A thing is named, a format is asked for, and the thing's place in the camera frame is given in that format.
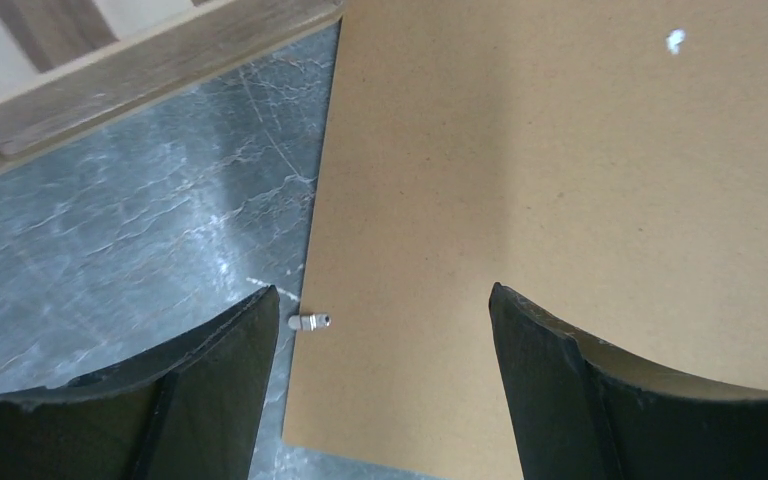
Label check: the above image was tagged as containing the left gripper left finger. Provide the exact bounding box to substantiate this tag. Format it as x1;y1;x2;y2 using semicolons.
0;286;280;479

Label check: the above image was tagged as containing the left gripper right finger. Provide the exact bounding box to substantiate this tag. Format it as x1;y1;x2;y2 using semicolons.
488;284;768;479

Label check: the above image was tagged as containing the brown cardboard backing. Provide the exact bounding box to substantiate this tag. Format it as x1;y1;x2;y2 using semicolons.
282;1;768;479

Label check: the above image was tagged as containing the wooden chessboard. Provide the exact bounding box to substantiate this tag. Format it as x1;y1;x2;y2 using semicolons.
0;1;345;174

